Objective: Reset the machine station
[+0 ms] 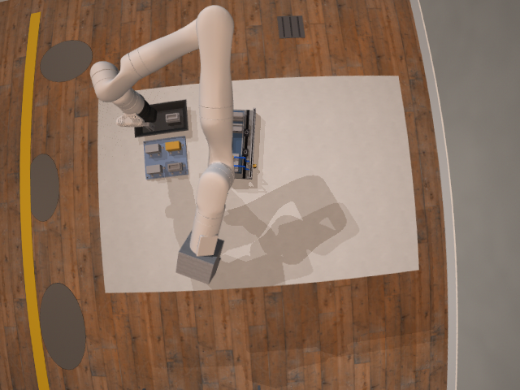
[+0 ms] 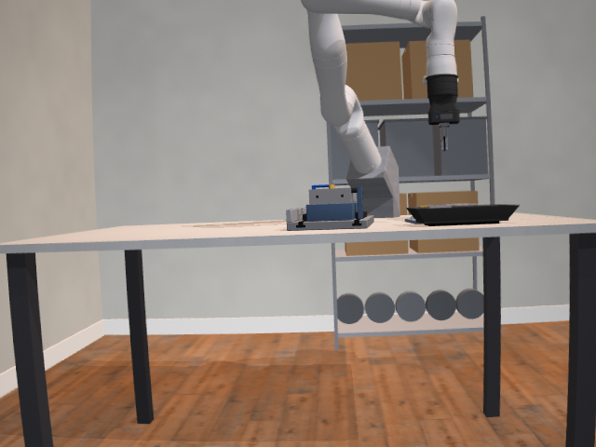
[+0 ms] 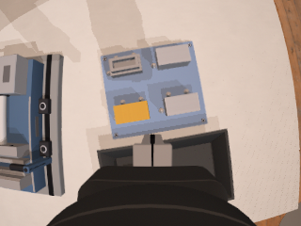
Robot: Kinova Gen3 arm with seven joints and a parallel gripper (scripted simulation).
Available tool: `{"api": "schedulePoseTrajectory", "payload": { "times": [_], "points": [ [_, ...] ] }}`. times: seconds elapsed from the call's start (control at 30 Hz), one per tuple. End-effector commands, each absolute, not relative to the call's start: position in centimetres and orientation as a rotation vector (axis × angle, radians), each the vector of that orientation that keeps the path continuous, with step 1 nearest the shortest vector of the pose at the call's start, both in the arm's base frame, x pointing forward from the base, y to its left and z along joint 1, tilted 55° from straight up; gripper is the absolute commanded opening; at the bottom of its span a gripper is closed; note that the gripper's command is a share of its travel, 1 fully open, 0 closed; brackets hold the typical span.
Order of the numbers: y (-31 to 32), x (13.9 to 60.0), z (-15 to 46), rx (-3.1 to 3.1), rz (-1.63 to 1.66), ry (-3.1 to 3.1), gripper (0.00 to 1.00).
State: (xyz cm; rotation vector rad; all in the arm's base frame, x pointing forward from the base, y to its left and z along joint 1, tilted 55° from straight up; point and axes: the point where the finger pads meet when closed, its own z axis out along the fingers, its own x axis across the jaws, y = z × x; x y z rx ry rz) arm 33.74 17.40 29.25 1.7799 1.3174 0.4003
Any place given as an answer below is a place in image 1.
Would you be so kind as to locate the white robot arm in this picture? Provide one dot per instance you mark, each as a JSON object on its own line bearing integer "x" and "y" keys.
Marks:
{"x": 213, "y": 31}

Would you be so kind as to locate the yellow rectangular block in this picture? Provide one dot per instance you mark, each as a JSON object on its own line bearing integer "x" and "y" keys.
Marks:
{"x": 173, "y": 146}

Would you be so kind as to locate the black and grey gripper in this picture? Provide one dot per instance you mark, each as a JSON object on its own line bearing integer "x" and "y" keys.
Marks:
{"x": 147, "y": 115}

